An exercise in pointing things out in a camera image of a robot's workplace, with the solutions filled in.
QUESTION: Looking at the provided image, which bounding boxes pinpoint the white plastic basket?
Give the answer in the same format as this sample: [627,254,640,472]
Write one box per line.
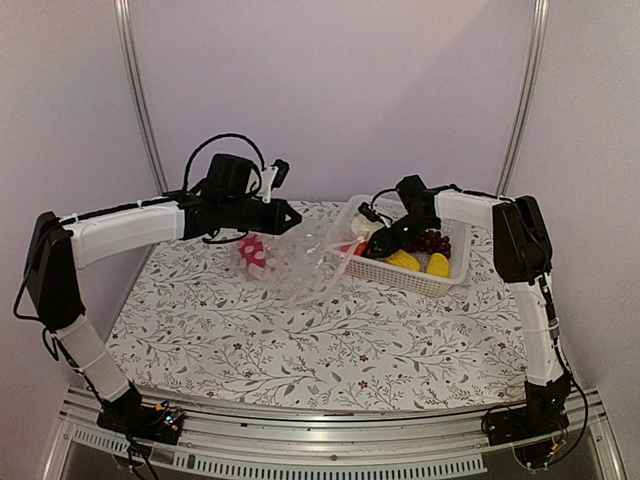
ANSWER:
[329,194,472,297]

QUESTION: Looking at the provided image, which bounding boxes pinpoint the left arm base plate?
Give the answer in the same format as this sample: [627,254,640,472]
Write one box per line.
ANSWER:
[97,400,184,445]

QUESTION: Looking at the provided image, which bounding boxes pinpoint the dark red grapes toy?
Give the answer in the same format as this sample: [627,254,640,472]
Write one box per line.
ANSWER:
[403,230,452,259]

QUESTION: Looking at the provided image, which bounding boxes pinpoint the left aluminium frame post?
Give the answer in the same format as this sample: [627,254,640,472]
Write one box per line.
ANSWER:
[113,0,169,193]

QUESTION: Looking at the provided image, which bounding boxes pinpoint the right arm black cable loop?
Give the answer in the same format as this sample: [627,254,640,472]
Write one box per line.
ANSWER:
[372,187,401,211]

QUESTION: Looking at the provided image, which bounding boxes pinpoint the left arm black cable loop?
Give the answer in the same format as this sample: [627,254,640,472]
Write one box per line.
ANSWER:
[182,133,269,194]

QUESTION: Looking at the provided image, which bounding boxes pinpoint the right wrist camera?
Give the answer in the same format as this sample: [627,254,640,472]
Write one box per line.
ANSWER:
[358,202,393,227]

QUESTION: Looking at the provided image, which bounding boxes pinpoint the yellow lemon toy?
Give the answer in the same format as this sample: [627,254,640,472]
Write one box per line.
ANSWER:
[425,253,450,278]

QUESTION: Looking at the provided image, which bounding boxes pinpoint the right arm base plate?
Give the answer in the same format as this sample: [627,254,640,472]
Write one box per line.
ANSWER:
[481,402,569,446]

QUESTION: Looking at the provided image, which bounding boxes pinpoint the white cauliflower toy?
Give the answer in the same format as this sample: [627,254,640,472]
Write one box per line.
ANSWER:
[350,212,385,241]

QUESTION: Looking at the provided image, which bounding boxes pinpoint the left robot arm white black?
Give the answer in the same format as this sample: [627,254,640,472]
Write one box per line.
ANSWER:
[19,154,302,434]

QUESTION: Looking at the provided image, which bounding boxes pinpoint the floral table cloth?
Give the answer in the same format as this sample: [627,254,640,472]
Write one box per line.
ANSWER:
[106,201,527,411]

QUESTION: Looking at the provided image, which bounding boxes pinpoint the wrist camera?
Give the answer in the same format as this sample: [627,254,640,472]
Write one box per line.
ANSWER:
[358,202,393,227]
[258,159,290,203]

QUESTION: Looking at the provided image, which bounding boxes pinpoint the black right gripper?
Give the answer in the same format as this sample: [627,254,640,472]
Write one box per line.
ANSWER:
[361,212,436,259]

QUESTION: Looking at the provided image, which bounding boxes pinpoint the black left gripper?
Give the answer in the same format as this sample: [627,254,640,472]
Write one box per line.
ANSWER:
[222,196,303,235]

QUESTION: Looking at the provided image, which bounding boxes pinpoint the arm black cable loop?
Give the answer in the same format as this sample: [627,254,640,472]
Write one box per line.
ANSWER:
[372,187,401,211]
[182,133,269,194]

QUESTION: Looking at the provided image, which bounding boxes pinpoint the right aluminium frame post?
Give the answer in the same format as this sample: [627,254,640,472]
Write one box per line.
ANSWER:
[495,0,550,196]

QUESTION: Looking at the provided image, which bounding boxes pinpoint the red toy pepper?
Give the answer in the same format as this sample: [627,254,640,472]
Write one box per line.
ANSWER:
[238,233,266,268]

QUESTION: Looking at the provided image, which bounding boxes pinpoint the aluminium frame post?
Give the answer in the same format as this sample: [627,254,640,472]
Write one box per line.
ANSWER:
[113,0,169,193]
[495,0,550,196]

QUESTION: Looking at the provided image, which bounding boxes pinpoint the clear zip top bag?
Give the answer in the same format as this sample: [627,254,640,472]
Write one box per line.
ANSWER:
[230,219,366,307]

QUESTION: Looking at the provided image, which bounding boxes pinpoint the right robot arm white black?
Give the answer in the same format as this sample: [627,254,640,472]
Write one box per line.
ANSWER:
[363,175,573,436]

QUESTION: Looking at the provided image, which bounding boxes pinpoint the front aluminium rail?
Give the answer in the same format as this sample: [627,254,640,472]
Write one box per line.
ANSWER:
[42,387,631,479]

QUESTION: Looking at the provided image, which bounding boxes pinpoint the yellow banana toy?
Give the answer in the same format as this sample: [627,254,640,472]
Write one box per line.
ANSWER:
[385,250,422,272]

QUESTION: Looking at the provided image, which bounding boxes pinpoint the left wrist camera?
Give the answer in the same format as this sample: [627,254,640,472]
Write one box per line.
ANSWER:
[258,159,290,203]

